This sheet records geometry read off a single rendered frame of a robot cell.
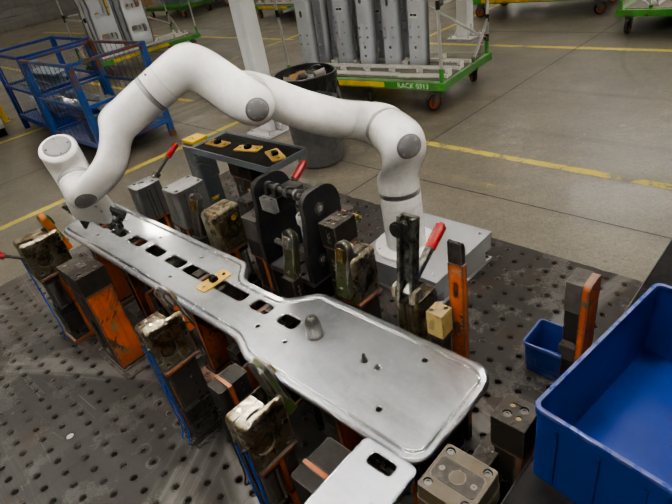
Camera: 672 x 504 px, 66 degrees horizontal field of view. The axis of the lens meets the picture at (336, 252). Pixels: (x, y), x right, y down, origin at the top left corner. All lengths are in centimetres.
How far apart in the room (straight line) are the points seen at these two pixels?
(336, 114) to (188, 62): 36
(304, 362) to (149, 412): 59
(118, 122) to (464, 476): 99
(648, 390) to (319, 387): 50
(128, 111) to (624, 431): 111
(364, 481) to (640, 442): 37
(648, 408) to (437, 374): 31
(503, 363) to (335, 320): 49
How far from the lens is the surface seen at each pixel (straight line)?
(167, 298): 112
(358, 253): 110
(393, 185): 144
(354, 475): 82
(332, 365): 96
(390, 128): 134
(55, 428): 158
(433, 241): 101
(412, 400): 89
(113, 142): 128
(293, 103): 133
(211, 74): 125
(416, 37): 541
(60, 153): 132
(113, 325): 153
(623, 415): 86
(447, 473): 74
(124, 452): 141
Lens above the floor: 168
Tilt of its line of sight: 33 degrees down
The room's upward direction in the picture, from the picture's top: 11 degrees counter-clockwise
